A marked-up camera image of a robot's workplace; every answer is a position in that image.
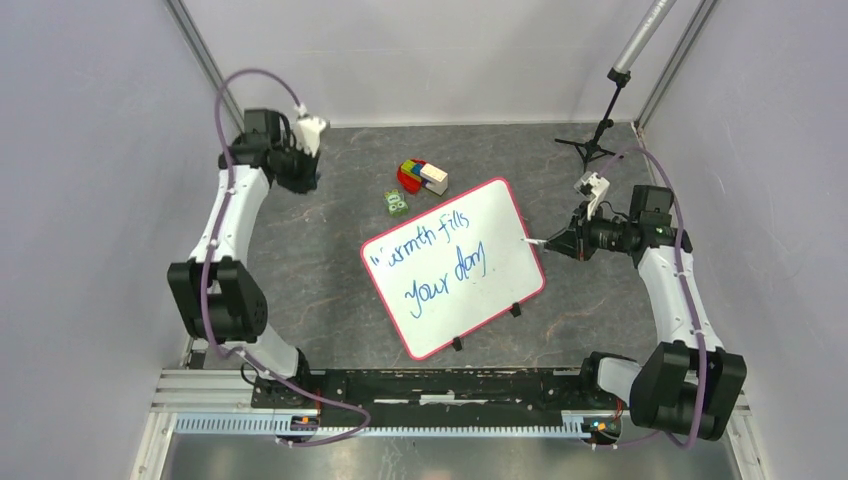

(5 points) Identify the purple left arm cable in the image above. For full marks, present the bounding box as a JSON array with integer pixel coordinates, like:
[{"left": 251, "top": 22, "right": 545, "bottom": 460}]
[{"left": 198, "top": 68, "right": 372, "bottom": 449}]

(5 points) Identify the black tripod stand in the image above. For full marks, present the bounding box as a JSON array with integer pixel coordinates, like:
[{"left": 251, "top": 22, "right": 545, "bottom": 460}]
[{"left": 554, "top": 0, "right": 677, "bottom": 171}]

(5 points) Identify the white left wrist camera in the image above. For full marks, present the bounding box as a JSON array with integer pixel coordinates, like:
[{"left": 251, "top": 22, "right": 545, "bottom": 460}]
[{"left": 293, "top": 104, "right": 330, "bottom": 158}]

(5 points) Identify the colourful toy block stack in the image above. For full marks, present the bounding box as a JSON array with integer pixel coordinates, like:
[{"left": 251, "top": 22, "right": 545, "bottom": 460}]
[{"left": 396, "top": 158, "right": 449, "bottom": 196}]

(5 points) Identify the green frog toy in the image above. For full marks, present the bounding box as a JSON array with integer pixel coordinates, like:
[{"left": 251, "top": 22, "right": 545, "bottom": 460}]
[{"left": 384, "top": 189, "right": 409, "bottom": 217}]

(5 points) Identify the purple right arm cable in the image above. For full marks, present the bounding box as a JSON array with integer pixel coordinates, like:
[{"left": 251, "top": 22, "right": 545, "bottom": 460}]
[{"left": 592, "top": 146, "right": 709, "bottom": 452}]

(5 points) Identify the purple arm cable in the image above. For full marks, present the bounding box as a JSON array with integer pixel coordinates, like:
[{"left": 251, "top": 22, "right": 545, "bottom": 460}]
[
  {"left": 198, "top": 68, "right": 372, "bottom": 449},
  {"left": 592, "top": 146, "right": 709, "bottom": 452}
]

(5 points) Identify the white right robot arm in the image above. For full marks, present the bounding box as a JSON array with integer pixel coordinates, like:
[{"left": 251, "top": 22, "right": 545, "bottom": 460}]
[{"left": 543, "top": 185, "right": 747, "bottom": 446}]

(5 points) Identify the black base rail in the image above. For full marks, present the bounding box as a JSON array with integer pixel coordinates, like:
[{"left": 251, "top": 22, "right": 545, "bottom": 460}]
[{"left": 251, "top": 368, "right": 623, "bottom": 432}]

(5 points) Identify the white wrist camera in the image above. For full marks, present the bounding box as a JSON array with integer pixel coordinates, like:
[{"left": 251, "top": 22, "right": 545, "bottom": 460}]
[
  {"left": 293, "top": 104, "right": 330, "bottom": 158},
  {"left": 574, "top": 171, "right": 610, "bottom": 220}
]

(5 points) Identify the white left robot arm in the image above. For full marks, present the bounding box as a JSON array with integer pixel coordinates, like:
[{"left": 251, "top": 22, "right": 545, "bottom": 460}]
[{"left": 166, "top": 106, "right": 329, "bottom": 408}]

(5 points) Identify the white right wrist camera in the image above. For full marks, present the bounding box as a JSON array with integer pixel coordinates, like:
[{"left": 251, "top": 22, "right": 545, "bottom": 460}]
[{"left": 574, "top": 171, "right": 610, "bottom": 220}]

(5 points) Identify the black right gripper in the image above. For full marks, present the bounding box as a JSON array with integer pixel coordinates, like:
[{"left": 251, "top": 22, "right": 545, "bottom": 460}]
[{"left": 544, "top": 201, "right": 636, "bottom": 262}]

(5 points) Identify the white board with pink rim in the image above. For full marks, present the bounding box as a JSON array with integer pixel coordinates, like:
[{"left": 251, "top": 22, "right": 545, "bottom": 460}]
[{"left": 360, "top": 177, "right": 546, "bottom": 361}]

